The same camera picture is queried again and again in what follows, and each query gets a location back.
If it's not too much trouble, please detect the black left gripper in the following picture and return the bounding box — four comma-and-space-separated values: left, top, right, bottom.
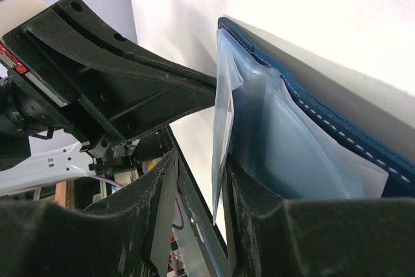
1, 0, 216, 158

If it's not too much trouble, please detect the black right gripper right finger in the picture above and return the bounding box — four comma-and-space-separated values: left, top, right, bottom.
222, 158, 414, 276

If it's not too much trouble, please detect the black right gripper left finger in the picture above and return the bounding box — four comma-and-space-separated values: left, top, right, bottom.
0, 147, 179, 277

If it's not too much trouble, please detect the blue leather card holder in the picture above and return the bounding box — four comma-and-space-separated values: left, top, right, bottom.
211, 15, 415, 228

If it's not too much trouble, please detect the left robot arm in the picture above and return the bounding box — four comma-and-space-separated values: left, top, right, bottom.
1, 0, 216, 195

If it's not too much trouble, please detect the background storage shelf clutter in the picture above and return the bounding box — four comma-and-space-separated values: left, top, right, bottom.
19, 156, 208, 277

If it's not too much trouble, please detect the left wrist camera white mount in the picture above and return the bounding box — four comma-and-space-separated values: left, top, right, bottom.
0, 0, 47, 36

